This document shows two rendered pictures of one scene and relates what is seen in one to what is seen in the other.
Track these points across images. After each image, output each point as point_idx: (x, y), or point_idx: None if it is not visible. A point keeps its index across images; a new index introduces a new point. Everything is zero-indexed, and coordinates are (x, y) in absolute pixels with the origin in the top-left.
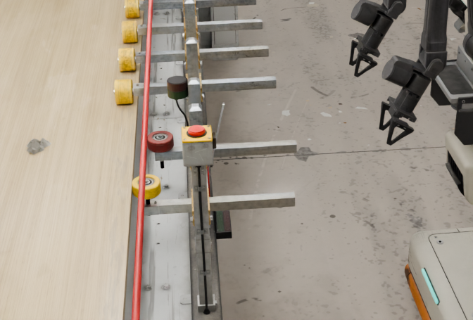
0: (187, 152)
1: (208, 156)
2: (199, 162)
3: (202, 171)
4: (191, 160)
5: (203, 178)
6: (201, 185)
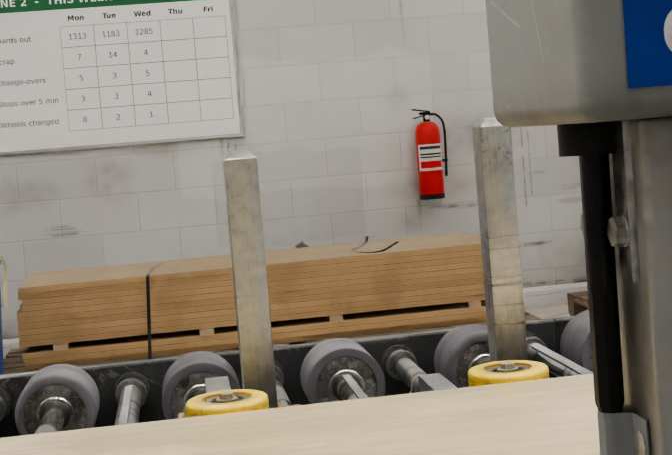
0: None
1: None
2: (531, 71)
3: (610, 222)
4: (506, 45)
5: (638, 333)
6: (636, 409)
